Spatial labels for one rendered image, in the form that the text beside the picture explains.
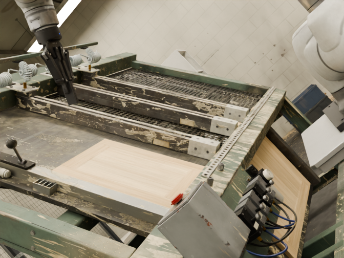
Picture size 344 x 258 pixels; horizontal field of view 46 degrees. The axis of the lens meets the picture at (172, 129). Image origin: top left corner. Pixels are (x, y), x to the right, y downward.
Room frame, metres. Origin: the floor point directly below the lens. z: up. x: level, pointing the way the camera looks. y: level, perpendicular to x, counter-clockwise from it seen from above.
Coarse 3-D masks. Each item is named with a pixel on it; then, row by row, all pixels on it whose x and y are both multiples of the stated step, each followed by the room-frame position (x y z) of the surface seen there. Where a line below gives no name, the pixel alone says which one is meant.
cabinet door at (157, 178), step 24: (96, 144) 1.71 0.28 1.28; (120, 144) 1.74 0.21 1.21; (72, 168) 1.49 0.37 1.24; (96, 168) 1.52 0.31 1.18; (120, 168) 1.54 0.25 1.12; (144, 168) 1.57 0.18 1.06; (168, 168) 1.60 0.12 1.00; (192, 168) 1.62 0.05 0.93; (144, 192) 1.40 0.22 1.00; (168, 192) 1.42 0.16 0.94
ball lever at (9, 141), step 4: (8, 140) 1.32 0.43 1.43; (12, 140) 1.33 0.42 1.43; (16, 140) 1.34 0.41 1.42; (8, 144) 1.32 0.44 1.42; (12, 144) 1.33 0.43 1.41; (16, 144) 1.34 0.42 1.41; (12, 148) 1.34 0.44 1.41; (16, 152) 1.37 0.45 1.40; (20, 160) 1.40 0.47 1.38; (24, 160) 1.41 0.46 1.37
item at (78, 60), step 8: (64, 48) 2.33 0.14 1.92; (72, 48) 2.40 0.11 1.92; (16, 56) 1.99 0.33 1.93; (24, 56) 2.03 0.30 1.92; (32, 56) 2.09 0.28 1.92; (72, 56) 2.34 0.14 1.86; (80, 56) 2.40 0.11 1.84; (88, 56) 2.49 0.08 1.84; (96, 56) 2.52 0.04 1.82; (32, 64) 2.04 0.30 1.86; (40, 64) 2.13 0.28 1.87; (72, 64) 2.33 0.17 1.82; (8, 72) 1.92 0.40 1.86; (32, 72) 2.01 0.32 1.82; (48, 72) 2.17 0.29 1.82; (0, 80) 1.88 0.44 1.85; (8, 80) 1.85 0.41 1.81
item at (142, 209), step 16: (16, 176) 1.42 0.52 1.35; (32, 176) 1.39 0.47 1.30; (48, 176) 1.37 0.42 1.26; (64, 176) 1.39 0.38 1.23; (64, 192) 1.36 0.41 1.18; (80, 192) 1.33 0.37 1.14; (96, 192) 1.32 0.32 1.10; (112, 192) 1.33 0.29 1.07; (112, 208) 1.31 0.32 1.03; (128, 208) 1.28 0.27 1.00; (144, 208) 1.27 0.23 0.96; (160, 208) 1.28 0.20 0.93
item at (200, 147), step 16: (16, 96) 2.02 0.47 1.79; (32, 96) 2.03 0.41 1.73; (48, 112) 1.98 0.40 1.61; (64, 112) 1.95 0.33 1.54; (80, 112) 1.92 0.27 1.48; (96, 112) 1.93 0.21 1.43; (96, 128) 1.91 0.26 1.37; (112, 128) 1.88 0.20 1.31; (128, 128) 1.85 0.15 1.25; (144, 128) 1.82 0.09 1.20; (160, 128) 1.83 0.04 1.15; (176, 144) 1.79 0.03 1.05; (192, 144) 1.76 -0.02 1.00; (208, 144) 1.73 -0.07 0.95
